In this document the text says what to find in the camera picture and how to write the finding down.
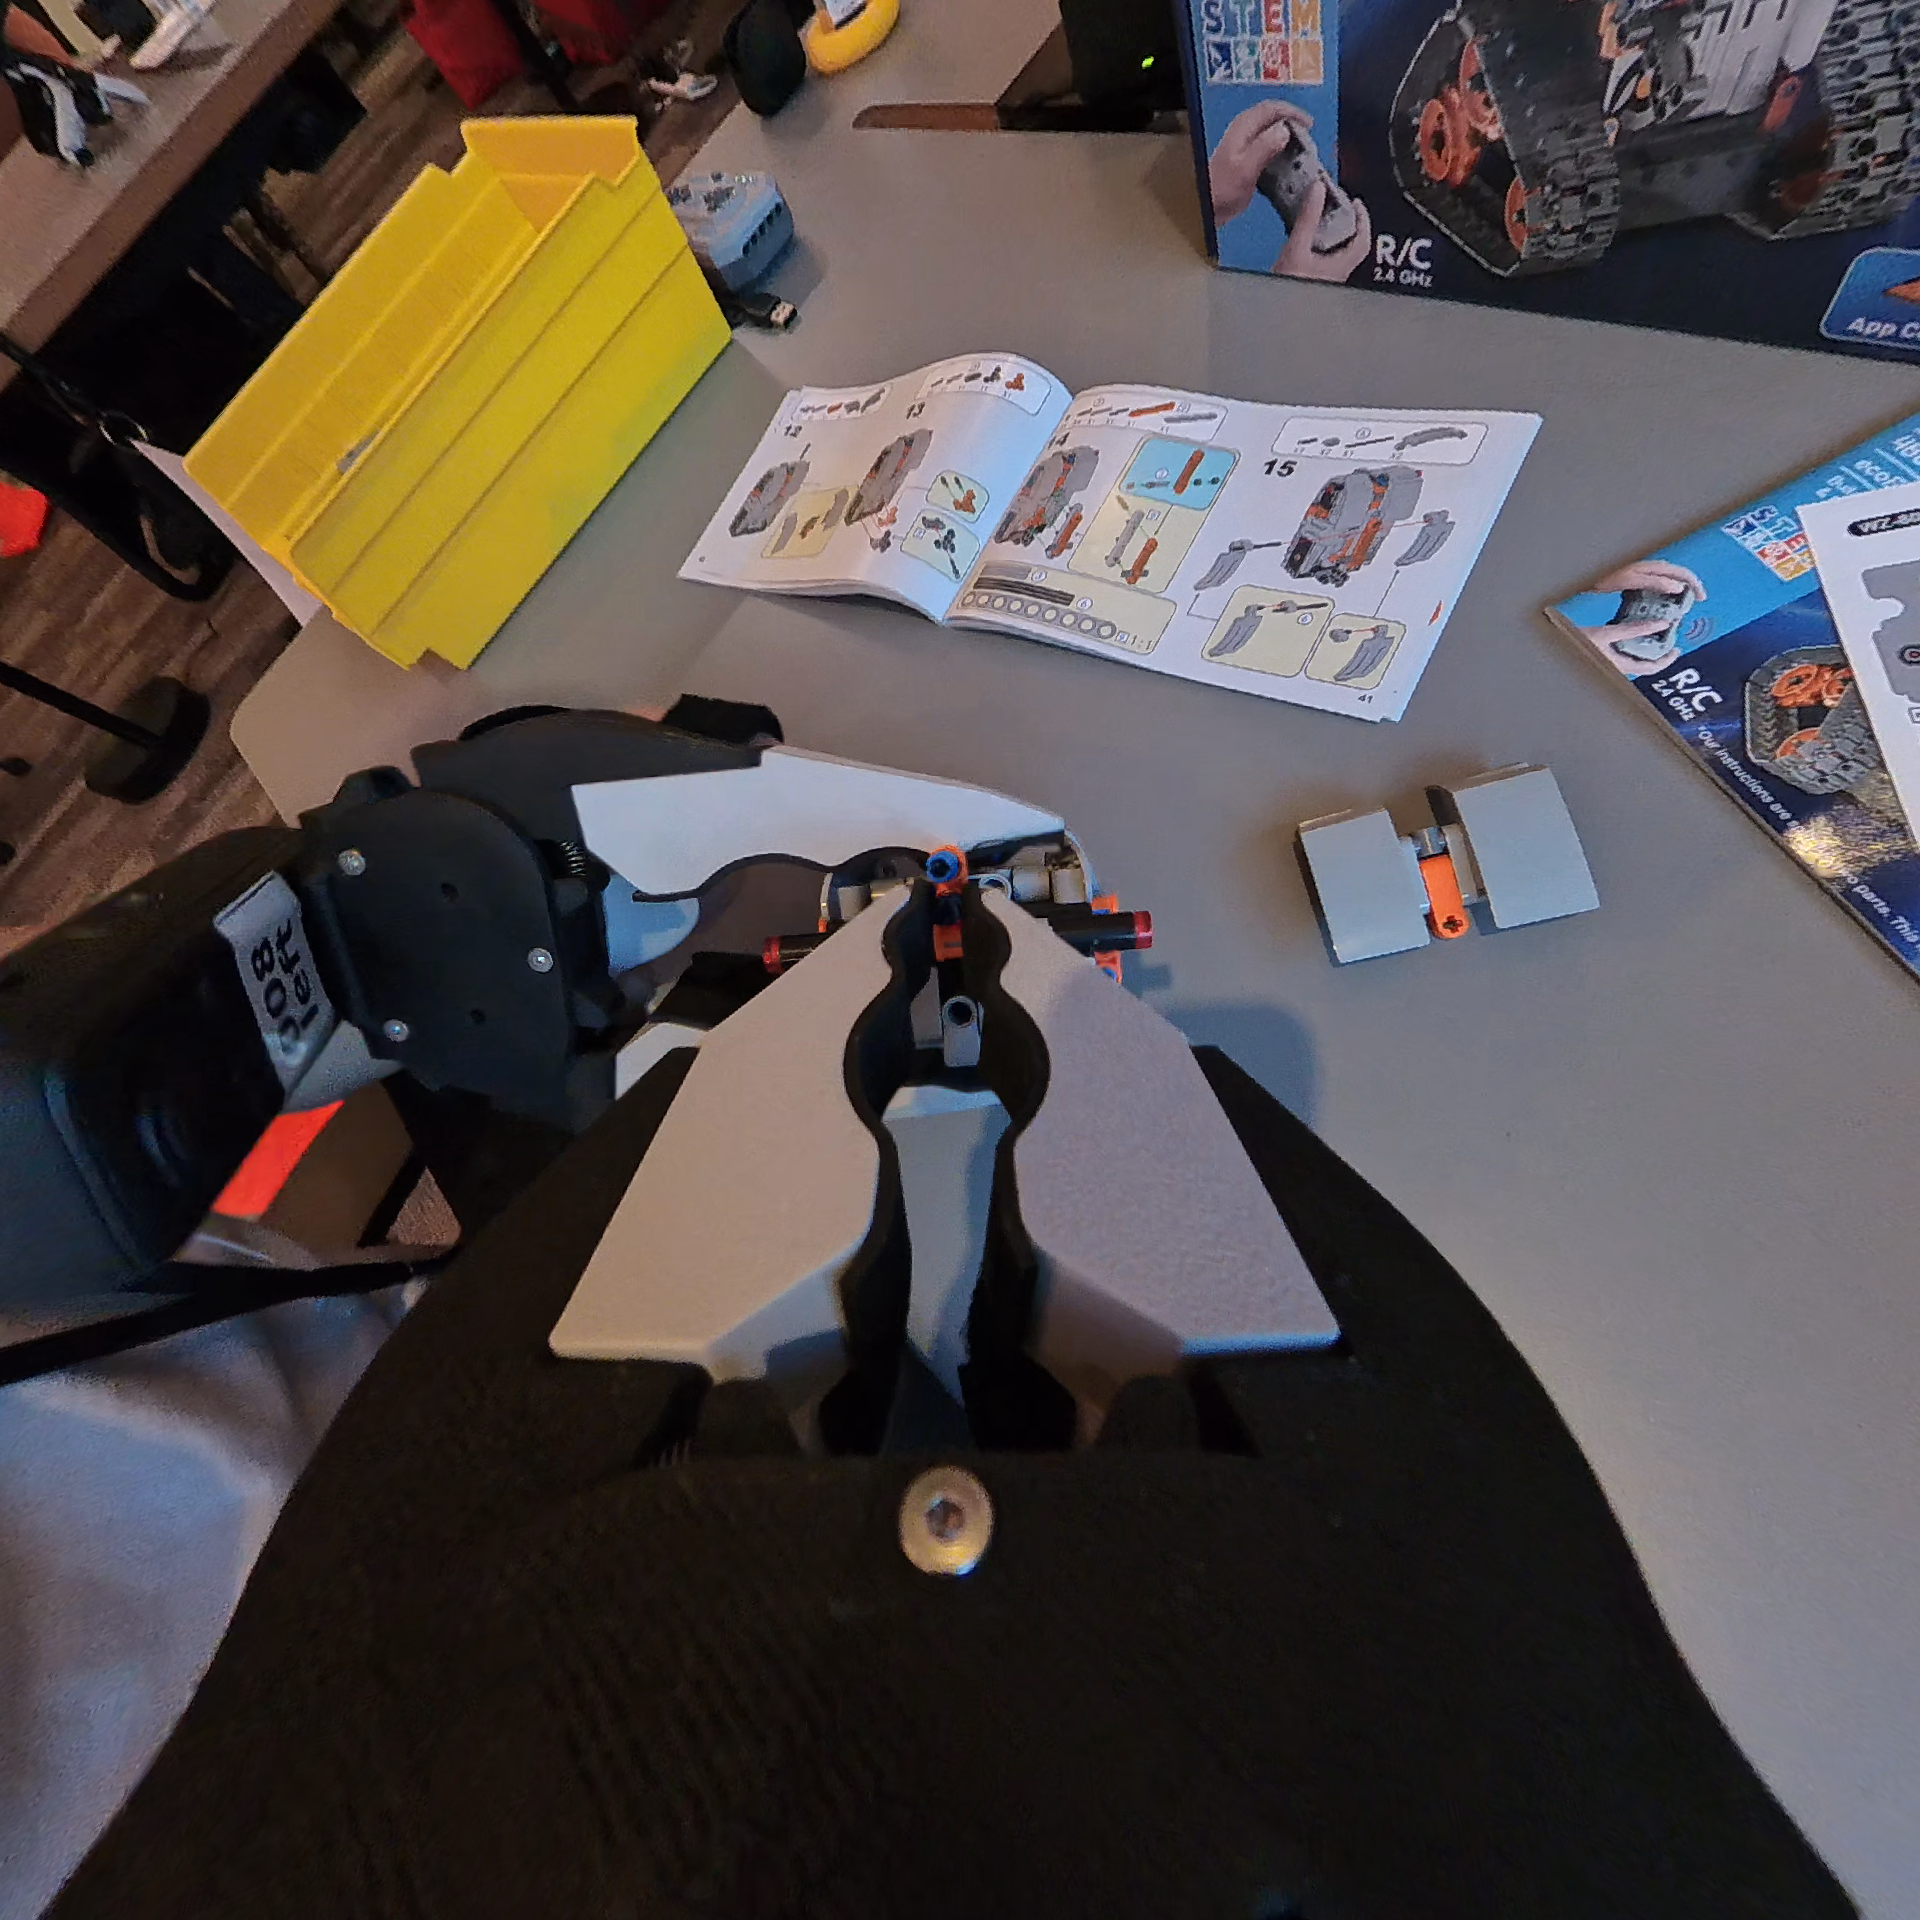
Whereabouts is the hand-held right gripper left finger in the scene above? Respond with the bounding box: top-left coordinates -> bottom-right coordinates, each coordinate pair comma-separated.
548,886 -> 920,1453

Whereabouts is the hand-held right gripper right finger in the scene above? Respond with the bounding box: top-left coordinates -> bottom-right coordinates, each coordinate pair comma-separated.
959,886 -> 1342,1453

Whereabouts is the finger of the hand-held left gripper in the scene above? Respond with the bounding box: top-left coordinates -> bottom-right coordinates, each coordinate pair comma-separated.
569,749 -> 1069,904
612,1024 -> 724,1107

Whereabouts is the grey building block model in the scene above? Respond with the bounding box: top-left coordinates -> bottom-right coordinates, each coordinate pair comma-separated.
760,839 -> 1157,1074

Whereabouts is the grey curved panel block piece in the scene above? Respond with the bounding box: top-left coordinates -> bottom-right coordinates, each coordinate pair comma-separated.
1294,767 -> 1601,968

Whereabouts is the white instruction booklet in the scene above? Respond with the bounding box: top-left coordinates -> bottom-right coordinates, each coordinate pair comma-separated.
678,352 -> 1545,725

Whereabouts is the grey desk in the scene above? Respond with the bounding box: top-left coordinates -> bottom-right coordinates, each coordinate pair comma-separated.
223,0 -> 1920,1906

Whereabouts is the yellow plastic bin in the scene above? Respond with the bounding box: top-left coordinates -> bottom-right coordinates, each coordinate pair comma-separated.
183,117 -> 734,670

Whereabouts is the grey battery hub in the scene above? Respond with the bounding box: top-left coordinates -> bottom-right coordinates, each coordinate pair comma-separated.
663,167 -> 798,288

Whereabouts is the person's white shirt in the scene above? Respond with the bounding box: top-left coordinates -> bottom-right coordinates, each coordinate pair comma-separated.
0,1247 -> 429,1920

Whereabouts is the blue manual booklet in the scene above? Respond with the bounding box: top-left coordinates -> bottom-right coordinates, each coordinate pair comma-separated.
1545,411 -> 1920,986

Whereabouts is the black round speaker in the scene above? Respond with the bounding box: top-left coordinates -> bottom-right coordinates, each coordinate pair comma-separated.
735,0 -> 819,117

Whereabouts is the yellow tape roll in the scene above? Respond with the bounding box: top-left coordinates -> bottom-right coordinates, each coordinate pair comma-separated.
801,0 -> 902,79

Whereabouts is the black charger box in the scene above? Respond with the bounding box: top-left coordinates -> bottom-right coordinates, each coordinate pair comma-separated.
1055,0 -> 1187,129

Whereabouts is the brown side table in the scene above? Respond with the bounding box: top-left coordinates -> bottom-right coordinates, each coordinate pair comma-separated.
0,0 -> 353,355

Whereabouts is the red bag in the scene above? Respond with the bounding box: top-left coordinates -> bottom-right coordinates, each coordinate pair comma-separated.
405,0 -> 663,70

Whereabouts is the grey orange sticker sheet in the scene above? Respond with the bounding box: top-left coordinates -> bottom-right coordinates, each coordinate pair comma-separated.
1793,488 -> 1920,842

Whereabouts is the blue toy robot kit box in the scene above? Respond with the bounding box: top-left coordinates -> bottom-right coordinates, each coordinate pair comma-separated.
1176,0 -> 1920,362

